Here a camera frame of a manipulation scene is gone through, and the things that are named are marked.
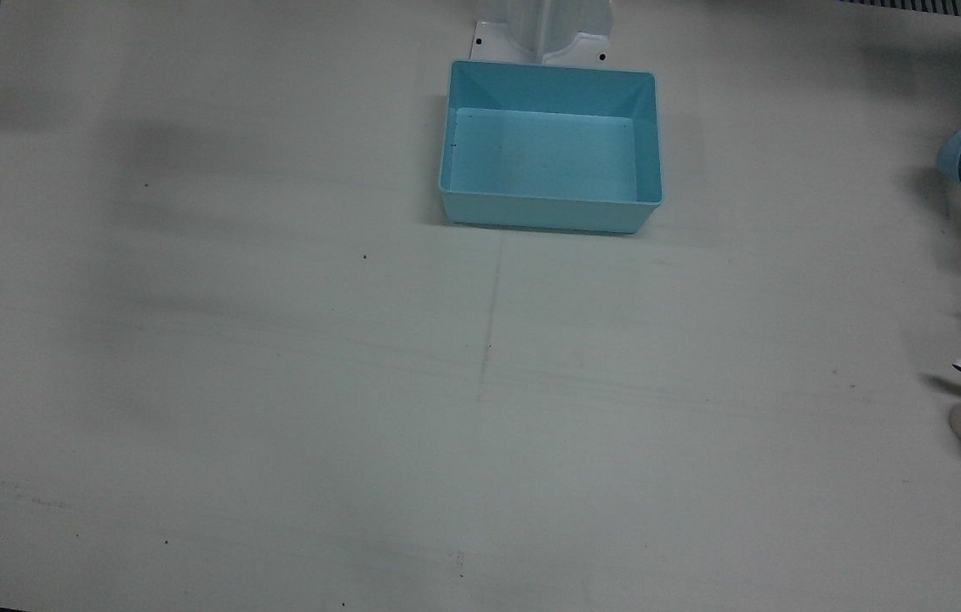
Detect grey ribbed panel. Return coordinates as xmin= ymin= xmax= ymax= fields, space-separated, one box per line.
xmin=838 ymin=0 xmax=961 ymax=20

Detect light blue plastic bin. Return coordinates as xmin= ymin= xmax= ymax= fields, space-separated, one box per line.
xmin=438 ymin=59 xmax=664 ymax=235

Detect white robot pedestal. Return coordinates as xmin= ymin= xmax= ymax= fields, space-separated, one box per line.
xmin=470 ymin=0 xmax=615 ymax=67

